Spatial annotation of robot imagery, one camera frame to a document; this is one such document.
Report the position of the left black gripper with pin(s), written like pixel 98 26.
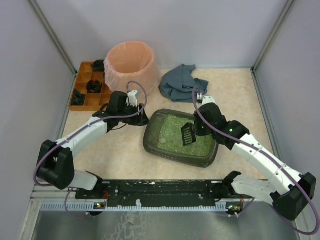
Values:
pixel 139 116

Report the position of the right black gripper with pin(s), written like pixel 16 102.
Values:
pixel 197 126

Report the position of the black litter scoop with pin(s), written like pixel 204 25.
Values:
pixel 187 134

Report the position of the dark green litter box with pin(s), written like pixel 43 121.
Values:
pixel 151 135

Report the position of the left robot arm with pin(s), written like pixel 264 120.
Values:
pixel 55 165

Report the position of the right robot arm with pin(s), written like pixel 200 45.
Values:
pixel 286 189

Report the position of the green litter pellets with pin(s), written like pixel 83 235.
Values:
pixel 171 131

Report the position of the blue grey cloth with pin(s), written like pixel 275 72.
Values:
pixel 177 84

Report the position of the orange compartment tray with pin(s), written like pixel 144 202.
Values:
pixel 93 102

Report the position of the black object middle compartment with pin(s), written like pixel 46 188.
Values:
pixel 94 87

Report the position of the black object compartment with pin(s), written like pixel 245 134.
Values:
pixel 94 87
pixel 98 66
pixel 78 98

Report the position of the pink lined trash bin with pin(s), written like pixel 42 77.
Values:
pixel 132 61

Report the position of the black object lower compartment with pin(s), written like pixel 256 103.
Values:
pixel 78 98

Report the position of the black object top compartment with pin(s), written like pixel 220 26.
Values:
pixel 98 66

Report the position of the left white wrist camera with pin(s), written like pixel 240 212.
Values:
pixel 132 98

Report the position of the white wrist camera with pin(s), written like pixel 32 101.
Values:
pixel 204 99
pixel 132 98

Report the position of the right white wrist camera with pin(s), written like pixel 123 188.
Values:
pixel 204 99

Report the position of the black mounting base rail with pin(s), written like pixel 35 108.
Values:
pixel 159 193

